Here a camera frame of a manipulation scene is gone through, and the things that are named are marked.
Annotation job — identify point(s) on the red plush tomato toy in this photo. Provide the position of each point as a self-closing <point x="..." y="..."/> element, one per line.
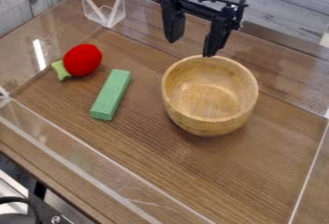
<point x="79" y="62"/>

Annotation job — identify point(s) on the green rectangular block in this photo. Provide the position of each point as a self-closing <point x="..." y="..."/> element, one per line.
<point x="108" y="101"/>

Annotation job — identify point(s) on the wooden bowl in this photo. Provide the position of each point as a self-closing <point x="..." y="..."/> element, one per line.
<point x="209" y="94"/>

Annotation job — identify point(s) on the clear acrylic tray wall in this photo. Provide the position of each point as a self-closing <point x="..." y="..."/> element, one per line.
<point x="101" y="186"/>

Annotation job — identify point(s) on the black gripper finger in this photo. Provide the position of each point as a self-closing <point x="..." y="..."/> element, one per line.
<point x="173" y="18"/>
<point x="217" y="36"/>

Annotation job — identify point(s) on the black table frame bracket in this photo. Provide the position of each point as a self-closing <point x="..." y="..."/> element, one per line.
<point x="50" y="215"/>

